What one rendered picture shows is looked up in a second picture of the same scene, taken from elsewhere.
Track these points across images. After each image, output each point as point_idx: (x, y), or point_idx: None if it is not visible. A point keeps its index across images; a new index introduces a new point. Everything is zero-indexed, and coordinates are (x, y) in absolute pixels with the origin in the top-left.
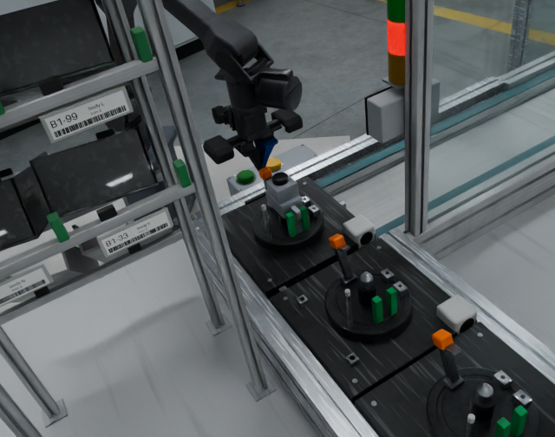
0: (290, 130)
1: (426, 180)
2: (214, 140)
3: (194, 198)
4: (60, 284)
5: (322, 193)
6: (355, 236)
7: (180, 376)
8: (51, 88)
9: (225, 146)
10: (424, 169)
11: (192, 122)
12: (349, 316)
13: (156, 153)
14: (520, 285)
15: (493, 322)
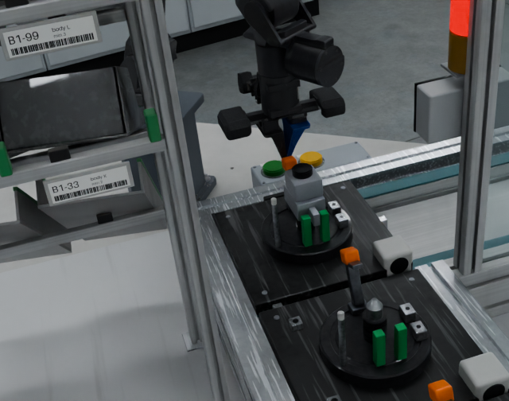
0: (328, 114)
1: (483, 202)
2: (231, 110)
3: (211, 188)
4: (12, 243)
5: (360, 203)
6: (385, 259)
7: (135, 390)
8: (15, 0)
9: (241, 119)
10: (482, 187)
11: (169, 66)
12: (341, 348)
13: (145, 107)
14: None
15: None
